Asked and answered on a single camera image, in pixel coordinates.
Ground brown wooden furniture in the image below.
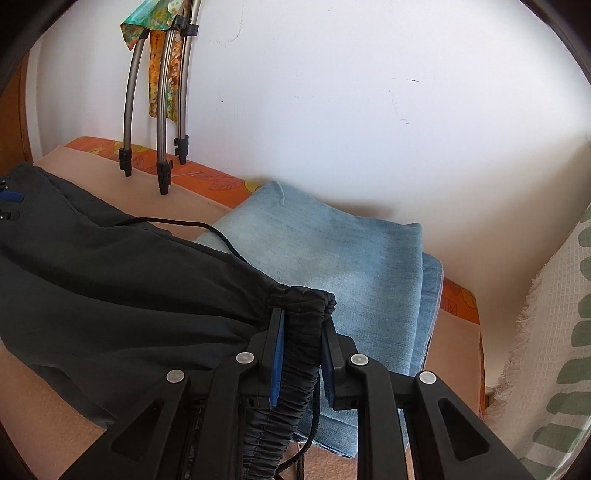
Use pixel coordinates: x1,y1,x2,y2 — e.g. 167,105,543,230
8,53,37,168

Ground metal tripod stand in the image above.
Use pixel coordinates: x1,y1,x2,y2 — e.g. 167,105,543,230
119,0,200,197

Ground colourful patterned scarf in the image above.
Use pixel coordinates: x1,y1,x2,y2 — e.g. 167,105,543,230
121,0,192,123

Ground folded light blue jeans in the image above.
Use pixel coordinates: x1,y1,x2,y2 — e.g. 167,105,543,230
191,181,444,457

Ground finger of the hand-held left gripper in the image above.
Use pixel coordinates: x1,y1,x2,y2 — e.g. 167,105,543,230
0,178,25,222

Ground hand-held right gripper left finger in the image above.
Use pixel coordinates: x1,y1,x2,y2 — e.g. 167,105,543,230
60,307,288,480

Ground orange leaf-print bed sheet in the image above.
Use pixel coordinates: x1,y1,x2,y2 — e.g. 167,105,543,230
65,136,488,421

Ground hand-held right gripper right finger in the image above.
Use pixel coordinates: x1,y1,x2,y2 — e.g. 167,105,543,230
321,316,536,480

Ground dark grey pants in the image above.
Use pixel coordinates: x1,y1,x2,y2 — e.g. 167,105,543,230
0,164,338,480

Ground beige blanket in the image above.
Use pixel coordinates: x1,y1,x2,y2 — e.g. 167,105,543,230
0,145,485,480

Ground white fringed blanket green print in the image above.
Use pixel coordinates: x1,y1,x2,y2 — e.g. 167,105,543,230
485,217,591,480

